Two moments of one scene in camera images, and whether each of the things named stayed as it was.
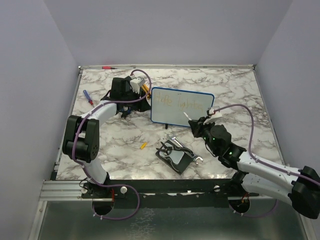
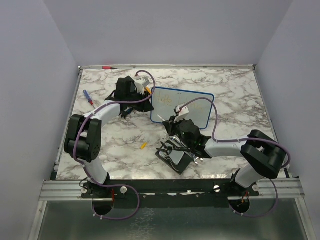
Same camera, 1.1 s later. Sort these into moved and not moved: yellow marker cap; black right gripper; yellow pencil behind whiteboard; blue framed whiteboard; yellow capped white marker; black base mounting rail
Moved: yellow capped white marker; black right gripper
Not moved: blue framed whiteboard; yellow pencil behind whiteboard; yellow marker cap; black base mounting rail
